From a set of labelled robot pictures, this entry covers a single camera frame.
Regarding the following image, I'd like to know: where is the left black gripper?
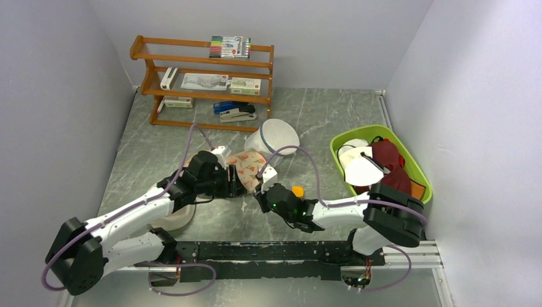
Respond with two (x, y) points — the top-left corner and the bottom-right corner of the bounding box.
(197, 164), (248, 198)

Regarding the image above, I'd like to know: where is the floral mesh laundry bag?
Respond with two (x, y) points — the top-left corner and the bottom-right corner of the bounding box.
(226, 150), (267, 193)

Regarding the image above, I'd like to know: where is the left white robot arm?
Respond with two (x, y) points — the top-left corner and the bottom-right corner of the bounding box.
(42, 146), (246, 295)

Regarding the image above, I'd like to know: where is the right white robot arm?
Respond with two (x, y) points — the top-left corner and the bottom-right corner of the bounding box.
(254, 184), (427, 265)

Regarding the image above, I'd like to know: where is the white bra in basket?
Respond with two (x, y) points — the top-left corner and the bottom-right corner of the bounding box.
(337, 139), (384, 187)

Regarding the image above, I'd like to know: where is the round white mesh bag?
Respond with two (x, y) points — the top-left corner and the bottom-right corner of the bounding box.
(244, 118), (300, 167)

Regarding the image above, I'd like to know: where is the dark red bra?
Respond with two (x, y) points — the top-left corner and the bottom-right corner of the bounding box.
(369, 141), (412, 195)

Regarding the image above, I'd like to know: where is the small orange block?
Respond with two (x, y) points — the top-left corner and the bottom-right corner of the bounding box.
(291, 186), (304, 199)

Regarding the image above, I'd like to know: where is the blue stapler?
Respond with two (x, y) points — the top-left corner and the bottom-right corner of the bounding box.
(213, 100), (249, 114)

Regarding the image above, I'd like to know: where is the grey black stapler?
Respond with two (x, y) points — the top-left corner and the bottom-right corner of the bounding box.
(219, 105), (258, 123)

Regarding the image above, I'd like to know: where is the small white box lower shelf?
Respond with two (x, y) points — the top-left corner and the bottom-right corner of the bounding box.
(157, 96), (193, 113)

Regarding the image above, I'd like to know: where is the wooden shelf rack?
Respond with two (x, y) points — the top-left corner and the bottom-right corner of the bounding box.
(130, 35), (275, 127)

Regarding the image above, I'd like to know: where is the clear plastic packet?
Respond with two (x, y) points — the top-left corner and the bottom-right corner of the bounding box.
(181, 73), (229, 91)

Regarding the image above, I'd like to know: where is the green white box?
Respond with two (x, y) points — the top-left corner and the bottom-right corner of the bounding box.
(229, 77), (261, 96)

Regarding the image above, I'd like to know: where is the white black tool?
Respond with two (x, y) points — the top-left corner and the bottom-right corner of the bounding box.
(160, 67), (178, 90)

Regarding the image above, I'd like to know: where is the green plastic basket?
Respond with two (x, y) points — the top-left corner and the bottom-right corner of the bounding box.
(330, 125), (433, 204)

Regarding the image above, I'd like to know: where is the colour marker pen pack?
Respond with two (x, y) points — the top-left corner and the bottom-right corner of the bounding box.
(209, 35), (251, 58)

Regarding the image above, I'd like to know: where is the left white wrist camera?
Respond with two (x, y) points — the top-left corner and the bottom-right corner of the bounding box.
(211, 145), (231, 169)

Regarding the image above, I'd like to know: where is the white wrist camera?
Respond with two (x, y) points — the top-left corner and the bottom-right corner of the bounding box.
(261, 166), (278, 193)
(211, 145), (231, 169)

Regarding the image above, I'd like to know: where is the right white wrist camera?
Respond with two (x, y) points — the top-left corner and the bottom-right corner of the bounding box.
(261, 166), (278, 193)

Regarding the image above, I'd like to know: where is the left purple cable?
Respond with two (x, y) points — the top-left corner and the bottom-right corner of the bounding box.
(41, 123), (219, 292)

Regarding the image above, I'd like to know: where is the purple cable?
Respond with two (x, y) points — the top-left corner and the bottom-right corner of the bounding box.
(257, 145), (428, 293)
(41, 123), (219, 292)

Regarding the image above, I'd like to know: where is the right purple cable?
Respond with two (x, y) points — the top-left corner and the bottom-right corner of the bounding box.
(257, 145), (428, 293)

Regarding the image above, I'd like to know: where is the aluminium frame rail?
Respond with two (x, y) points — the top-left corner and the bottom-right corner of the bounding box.
(70, 240), (444, 272)

